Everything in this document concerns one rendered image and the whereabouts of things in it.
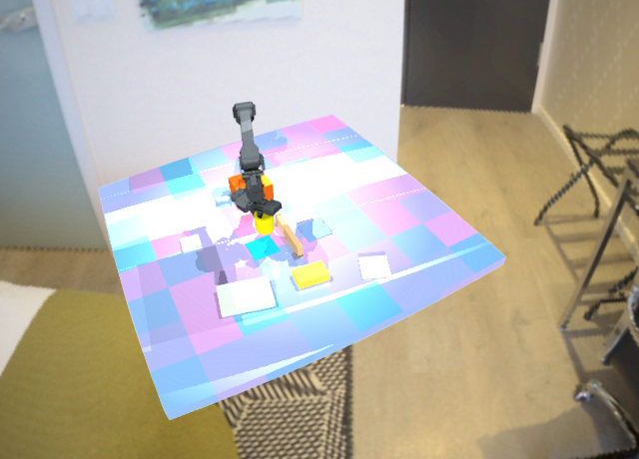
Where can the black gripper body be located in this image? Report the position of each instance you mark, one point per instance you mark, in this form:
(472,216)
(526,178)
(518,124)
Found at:
(269,207)

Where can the yellow block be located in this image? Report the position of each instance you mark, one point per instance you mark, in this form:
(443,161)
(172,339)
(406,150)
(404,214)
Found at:
(310,274)

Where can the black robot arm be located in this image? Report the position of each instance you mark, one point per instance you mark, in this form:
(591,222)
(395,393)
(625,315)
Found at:
(250,159)

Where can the brown wooden bar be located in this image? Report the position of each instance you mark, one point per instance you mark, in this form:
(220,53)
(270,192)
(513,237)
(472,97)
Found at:
(289,235)

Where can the yellow cup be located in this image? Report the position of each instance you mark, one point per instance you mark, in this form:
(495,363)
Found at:
(265,225)

